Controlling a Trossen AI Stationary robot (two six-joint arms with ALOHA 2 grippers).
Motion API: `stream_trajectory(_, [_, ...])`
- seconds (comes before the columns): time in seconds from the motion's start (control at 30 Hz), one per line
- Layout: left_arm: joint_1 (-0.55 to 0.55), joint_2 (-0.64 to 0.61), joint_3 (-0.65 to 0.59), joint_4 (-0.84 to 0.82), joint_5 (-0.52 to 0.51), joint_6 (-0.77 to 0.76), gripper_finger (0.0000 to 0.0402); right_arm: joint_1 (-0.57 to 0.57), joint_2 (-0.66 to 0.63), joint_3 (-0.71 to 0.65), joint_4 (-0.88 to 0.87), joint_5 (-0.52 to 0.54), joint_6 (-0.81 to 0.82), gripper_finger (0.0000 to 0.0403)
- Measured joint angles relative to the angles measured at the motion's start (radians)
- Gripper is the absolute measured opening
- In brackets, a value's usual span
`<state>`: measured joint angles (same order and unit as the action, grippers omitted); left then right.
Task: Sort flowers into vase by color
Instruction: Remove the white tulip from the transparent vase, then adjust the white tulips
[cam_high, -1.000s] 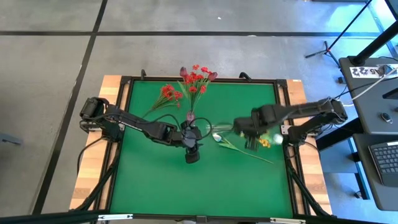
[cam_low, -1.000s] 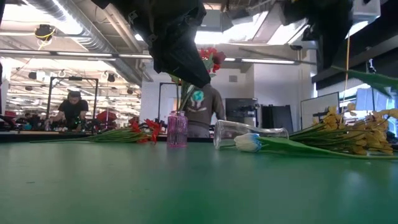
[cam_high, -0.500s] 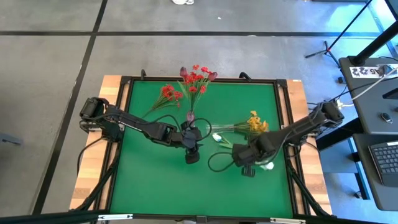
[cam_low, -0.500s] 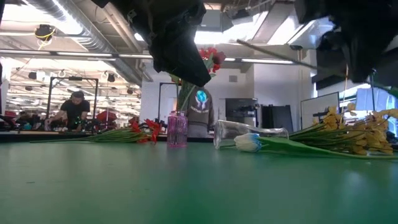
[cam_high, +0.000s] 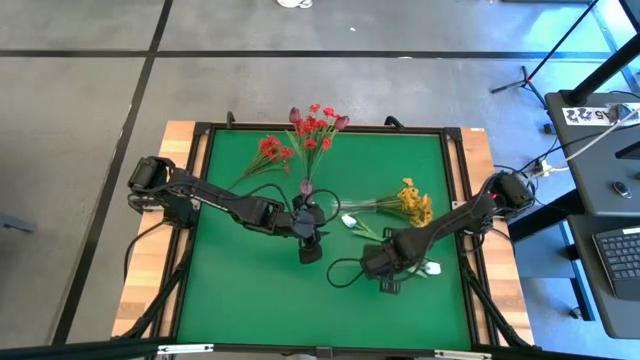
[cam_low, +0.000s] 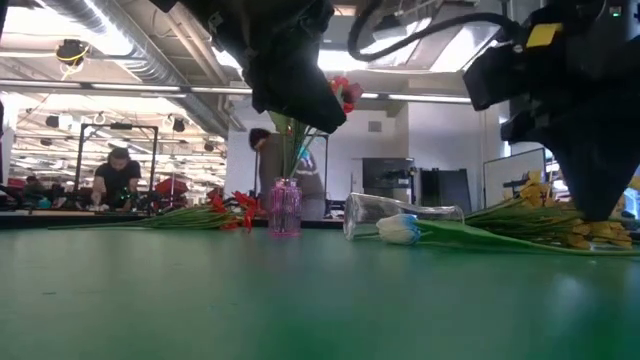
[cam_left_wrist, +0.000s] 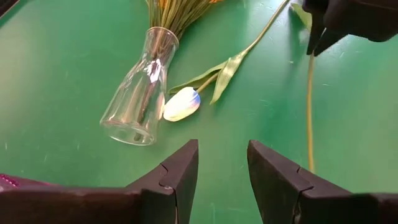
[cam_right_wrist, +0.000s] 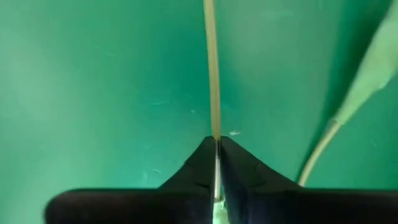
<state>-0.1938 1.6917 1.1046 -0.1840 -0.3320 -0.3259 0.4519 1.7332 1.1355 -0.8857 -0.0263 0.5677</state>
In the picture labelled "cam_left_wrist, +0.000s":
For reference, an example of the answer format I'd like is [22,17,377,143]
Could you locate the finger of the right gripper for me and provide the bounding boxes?
[305,12,326,57]
[313,29,348,58]

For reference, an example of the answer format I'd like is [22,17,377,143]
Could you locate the clear glass vase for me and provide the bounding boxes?
[99,26,180,146]

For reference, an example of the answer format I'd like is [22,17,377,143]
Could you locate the white artificial tulip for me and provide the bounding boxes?
[163,0,292,122]
[290,2,315,174]

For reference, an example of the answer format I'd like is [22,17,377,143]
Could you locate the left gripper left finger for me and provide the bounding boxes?
[0,139,200,224]

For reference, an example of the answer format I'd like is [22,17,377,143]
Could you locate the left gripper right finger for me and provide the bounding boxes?
[247,139,398,224]

